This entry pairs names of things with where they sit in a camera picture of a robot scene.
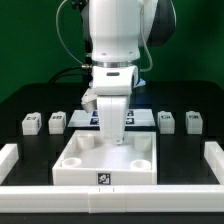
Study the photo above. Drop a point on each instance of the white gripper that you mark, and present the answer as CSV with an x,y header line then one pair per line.
x,y
110,97

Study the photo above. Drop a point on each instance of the white square tabletop part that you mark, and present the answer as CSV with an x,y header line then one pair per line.
x,y
88,159

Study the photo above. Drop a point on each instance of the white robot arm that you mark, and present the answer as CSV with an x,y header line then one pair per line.
x,y
117,29

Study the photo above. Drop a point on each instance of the white sheet with markers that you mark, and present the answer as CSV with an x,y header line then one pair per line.
x,y
135,117

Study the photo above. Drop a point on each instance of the white left fence wall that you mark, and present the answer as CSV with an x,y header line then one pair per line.
x,y
8,158

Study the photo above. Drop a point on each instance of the white fence wall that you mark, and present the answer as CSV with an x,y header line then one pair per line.
x,y
112,199
214,156
8,158

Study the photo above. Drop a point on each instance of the white front fence wall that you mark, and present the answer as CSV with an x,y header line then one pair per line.
x,y
112,199

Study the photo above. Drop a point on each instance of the white right fence wall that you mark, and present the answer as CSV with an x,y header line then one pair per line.
x,y
214,156

